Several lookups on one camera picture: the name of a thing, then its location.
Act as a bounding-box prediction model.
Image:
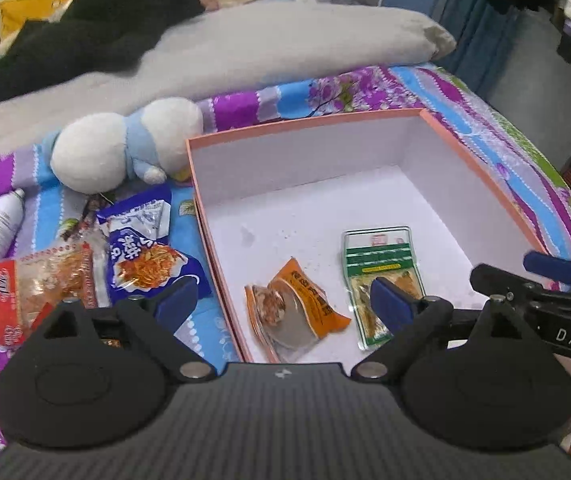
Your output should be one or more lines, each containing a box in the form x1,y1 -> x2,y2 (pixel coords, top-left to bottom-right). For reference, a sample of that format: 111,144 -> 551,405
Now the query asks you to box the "black jacket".
0,0 -> 207,108

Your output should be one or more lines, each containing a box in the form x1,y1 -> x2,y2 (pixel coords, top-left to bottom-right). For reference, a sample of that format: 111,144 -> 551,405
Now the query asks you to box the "dark green snack packet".
341,226 -> 427,352

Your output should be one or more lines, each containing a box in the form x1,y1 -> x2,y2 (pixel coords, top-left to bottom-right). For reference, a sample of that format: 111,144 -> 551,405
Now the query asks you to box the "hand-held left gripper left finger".
29,276 -> 217,385

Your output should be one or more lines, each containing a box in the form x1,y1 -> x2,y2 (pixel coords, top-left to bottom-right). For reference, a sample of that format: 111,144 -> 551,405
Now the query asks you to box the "orange snack packet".
244,257 -> 352,357

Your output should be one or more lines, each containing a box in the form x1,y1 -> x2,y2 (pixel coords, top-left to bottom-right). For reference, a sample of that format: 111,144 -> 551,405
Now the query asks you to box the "blue noodle snack packet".
96,195 -> 211,307

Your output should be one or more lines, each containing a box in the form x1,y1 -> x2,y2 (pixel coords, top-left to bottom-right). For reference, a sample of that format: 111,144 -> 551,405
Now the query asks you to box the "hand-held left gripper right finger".
350,277 -> 542,381

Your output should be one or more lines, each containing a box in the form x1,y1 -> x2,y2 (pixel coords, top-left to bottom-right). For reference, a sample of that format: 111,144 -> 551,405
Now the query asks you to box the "brown silver foil snack packet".
60,195 -> 107,242

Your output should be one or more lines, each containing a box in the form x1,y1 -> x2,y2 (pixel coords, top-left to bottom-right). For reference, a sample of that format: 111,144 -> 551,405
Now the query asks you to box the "grey pillow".
0,2 -> 459,161

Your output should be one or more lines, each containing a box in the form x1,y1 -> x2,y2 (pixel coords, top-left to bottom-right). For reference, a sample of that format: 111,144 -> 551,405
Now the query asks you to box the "blue curtain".
380,0 -> 522,98

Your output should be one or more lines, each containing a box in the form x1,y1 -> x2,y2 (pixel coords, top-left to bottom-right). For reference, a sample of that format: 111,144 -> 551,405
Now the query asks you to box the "red edged snack packet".
0,242 -> 98,347

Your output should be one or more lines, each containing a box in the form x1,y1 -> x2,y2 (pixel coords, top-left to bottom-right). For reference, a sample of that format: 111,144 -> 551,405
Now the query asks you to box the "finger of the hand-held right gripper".
523,251 -> 571,283
469,263 -> 559,307

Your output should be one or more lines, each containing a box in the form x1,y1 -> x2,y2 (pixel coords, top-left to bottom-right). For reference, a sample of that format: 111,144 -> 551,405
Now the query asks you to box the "purple floral bed sheet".
0,65 -> 571,461

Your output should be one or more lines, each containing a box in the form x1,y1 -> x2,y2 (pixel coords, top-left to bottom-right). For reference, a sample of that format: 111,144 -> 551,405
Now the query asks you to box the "white and blue plush toy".
48,97 -> 205,194

